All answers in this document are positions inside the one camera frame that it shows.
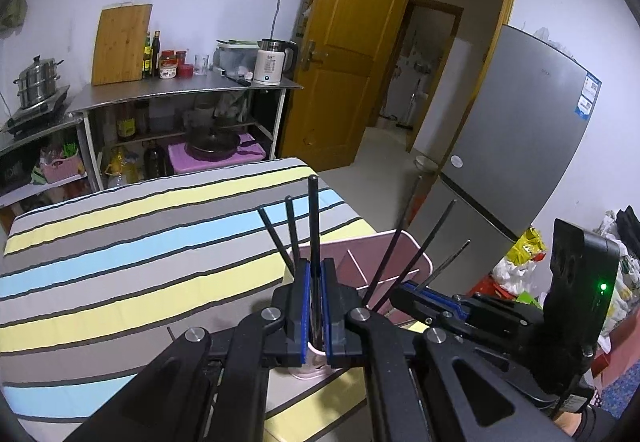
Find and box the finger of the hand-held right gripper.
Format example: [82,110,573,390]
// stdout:
[390,289,453,332]
[400,281,470,319]

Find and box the red lid labelled jar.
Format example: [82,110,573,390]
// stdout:
[159,50,179,79]

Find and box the dark glass bottle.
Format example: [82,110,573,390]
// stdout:
[143,142,170,180]

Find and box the steel steamer pot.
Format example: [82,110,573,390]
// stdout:
[12,55,65,110]

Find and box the white electric kettle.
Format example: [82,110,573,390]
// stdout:
[252,38,300,86]

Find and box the striped tablecloth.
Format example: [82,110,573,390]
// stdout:
[0,157,436,442]

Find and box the green hanging cloth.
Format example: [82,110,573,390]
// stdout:
[0,0,28,30]

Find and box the pile of bags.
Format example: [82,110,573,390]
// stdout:
[595,206,640,340]

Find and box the dark frying pan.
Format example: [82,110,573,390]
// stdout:
[184,129,256,163]

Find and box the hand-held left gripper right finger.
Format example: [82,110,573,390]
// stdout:
[320,258,566,442]

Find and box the black induction cooker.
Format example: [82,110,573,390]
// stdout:
[0,86,71,139]

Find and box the grey plastic bag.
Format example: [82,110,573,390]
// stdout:
[212,92,251,123]

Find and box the wooden cutting board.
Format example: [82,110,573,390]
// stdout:
[91,4,153,86]

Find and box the black chopstick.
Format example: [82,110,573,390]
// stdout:
[285,195,302,273]
[372,199,458,313]
[307,175,323,343]
[362,228,405,307]
[415,239,472,293]
[257,207,297,275]

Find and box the clear plastic storage box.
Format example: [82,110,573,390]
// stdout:
[214,40,261,78]

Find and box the person's right forearm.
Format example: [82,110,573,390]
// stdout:
[552,412,621,442]

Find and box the pink plastic utensil basket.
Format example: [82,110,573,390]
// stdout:
[282,229,436,380]

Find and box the tall metal shelf table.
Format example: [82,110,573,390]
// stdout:
[67,69,305,193]

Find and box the small pink basket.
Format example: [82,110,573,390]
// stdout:
[42,157,86,185]

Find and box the white round bin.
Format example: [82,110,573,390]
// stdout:
[415,154,442,177]

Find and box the yellow plastic bag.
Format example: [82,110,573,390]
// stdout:
[505,227,549,269]

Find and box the yellow oil jug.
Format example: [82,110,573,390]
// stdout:
[102,147,142,187]

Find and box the silver refrigerator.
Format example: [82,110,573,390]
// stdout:
[407,24,603,267]

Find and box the yellow wooden door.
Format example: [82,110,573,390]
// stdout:
[277,0,412,173]

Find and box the yellow wooden door frame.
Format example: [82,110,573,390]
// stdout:
[365,0,521,155]

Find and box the low metal shelf table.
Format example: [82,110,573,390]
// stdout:
[0,114,95,209]

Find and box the purple plastic stool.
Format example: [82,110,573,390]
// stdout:
[167,133,266,175]

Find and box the thin dark pole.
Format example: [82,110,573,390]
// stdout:
[404,174,422,229]

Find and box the white plastic bag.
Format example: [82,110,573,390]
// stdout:
[492,254,551,299]

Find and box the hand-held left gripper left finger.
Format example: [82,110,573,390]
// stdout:
[65,258,311,442]

